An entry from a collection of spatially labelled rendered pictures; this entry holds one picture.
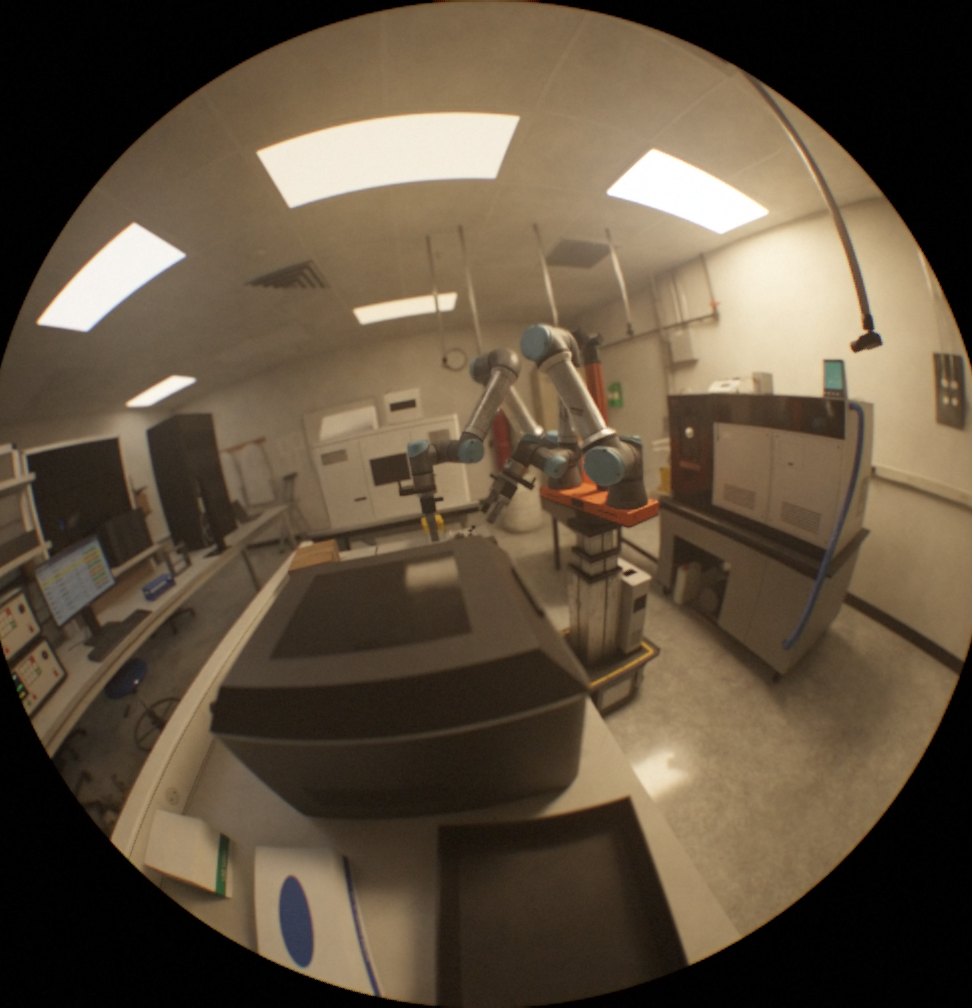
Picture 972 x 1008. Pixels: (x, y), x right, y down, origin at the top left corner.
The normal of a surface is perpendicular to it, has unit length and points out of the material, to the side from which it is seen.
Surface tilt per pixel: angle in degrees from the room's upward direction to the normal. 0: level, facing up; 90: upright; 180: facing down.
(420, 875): 0
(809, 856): 0
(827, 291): 90
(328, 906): 0
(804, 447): 90
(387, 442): 90
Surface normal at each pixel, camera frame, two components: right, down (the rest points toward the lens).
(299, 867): -0.14, -0.95
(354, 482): 0.19, 0.25
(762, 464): -0.97, 0.18
